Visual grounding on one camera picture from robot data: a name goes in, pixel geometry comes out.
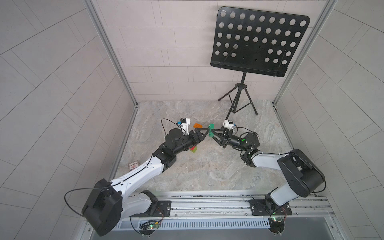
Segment green lego brick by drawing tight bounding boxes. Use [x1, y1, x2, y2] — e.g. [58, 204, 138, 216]
[209, 124, 215, 138]

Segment orange curved lego brick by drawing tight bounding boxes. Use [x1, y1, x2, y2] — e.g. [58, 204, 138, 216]
[193, 123, 203, 128]

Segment black music stand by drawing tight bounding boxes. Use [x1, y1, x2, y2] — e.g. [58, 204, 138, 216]
[210, 7, 310, 113]

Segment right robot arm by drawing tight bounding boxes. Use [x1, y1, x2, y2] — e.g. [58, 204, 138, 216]
[209, 128, 326, 213]

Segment left circuit board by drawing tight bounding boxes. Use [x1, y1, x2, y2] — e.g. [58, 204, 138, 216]
[139, 221, 160, 236]

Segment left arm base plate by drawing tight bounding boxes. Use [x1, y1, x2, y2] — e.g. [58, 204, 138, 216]
[132, 201, 172, 218]

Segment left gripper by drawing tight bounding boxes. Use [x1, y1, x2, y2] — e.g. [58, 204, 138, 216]
[171, 129, 209, 156]

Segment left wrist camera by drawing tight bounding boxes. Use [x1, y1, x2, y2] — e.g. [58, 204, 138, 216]
[177, 118, 191, 136]

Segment aluminium rail frame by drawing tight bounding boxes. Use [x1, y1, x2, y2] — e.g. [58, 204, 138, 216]
[104, 191, 346, 240]

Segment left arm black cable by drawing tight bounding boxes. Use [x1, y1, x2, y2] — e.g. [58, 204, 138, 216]
[63, 185, 115, 218]

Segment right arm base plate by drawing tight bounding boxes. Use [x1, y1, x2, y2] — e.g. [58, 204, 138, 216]
[247, 198, 293, 216]

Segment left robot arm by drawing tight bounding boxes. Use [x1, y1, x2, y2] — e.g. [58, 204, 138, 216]
[82, 128, 209, 237]

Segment circuit board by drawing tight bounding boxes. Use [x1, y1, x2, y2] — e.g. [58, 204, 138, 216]
[268, 216, 285, 235]
[139, 221, 160, 236]

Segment right circuit board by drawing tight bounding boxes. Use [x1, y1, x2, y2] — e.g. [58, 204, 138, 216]
[268, 216, 285, 235]

